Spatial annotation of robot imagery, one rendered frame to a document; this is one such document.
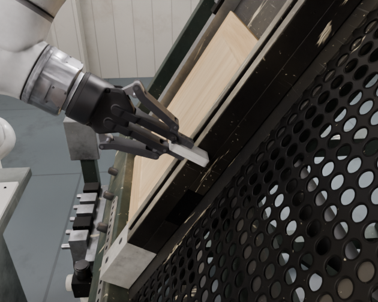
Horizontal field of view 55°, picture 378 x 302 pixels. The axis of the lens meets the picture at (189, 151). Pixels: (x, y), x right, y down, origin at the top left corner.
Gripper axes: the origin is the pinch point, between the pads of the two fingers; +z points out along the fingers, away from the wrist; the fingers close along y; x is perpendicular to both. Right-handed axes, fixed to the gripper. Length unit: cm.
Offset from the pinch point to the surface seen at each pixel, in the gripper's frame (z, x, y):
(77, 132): -13, 76, -51
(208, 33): 5, 58, 10
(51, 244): 5, 104, -144
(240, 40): 6.4, 31.3, 15.9
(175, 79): 4, 58, -8
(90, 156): -4, 76, -59
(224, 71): 6.7, 29.6, 8.4
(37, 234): -4, 113, -150
